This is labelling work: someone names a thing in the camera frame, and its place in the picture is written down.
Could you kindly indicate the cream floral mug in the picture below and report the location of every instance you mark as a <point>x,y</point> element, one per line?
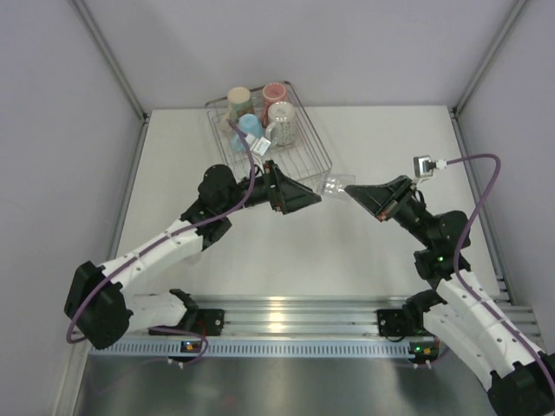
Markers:
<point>239,103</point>

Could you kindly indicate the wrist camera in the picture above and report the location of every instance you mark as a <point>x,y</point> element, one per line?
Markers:
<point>425,167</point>
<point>258,146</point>

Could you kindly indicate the white mug orange interior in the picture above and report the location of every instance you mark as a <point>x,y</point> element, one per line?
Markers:
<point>282,126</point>

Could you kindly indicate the aluminium frame post right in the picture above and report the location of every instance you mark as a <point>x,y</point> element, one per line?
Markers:
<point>501,35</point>

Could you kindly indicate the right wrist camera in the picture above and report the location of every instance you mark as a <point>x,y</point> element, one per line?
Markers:
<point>425,167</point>

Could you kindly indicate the aluminium frame post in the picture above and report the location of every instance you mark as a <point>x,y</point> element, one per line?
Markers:
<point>501,35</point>
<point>108,56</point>

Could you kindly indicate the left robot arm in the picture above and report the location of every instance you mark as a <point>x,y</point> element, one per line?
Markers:
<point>101,303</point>

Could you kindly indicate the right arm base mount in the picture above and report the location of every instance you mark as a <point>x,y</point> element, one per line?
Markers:
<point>399,323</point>

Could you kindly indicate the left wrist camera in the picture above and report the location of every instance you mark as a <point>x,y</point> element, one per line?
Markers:
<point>258,146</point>

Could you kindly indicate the aluminium mounting rail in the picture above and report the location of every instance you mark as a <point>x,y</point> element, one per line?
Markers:
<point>277,314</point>

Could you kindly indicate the slotted cable duct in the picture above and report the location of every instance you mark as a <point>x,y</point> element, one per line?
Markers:
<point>257,348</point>

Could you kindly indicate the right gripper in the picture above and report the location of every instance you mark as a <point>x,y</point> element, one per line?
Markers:
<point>385,200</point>

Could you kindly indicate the light blue mug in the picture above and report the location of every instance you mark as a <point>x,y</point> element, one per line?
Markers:
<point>248,124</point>

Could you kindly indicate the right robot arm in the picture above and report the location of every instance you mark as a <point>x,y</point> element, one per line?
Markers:
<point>517,375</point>

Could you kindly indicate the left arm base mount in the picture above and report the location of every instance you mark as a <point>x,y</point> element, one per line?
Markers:
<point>206,322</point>

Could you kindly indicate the pink patterned mug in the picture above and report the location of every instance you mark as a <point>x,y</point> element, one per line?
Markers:
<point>272,93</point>

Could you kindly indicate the aluminium frame post left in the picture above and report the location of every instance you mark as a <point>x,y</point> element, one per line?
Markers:
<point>108,56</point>

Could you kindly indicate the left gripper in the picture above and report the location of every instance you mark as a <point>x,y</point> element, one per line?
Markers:
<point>287,196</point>

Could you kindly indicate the wire dish rack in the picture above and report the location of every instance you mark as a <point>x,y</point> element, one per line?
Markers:
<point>305,161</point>

